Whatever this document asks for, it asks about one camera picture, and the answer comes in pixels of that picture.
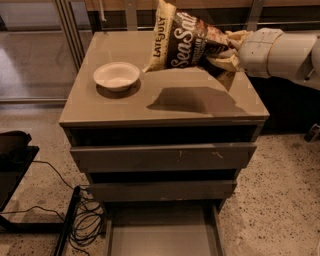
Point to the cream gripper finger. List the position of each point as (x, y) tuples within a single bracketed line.
[(231, 64), (235, 39)]

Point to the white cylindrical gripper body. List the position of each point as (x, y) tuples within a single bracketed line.
[(256, 50)]

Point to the brown sea salt chip bag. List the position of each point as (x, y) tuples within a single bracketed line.
[(180, 40)]

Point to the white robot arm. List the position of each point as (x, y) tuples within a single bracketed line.
[(269, 53)]

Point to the grey drawer cabinet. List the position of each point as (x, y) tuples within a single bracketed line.
[(169, 107)]

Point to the grey top drawer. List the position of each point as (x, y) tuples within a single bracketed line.
[(163, 158)]

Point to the grey middle drawer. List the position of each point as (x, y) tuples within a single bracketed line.
[(163, 191)]

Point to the grey open bottom drawer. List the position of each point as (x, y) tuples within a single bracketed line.
[(163, 229)]

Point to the dark bag on stand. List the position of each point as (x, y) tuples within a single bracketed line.
[(13, 143)]

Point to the small dark floor object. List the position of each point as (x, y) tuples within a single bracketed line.
[(313, 134)]

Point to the white paper bowl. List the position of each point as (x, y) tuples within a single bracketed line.
[(116, 76)]

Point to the metal railing frame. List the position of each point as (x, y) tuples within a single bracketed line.
[(131, 11)]

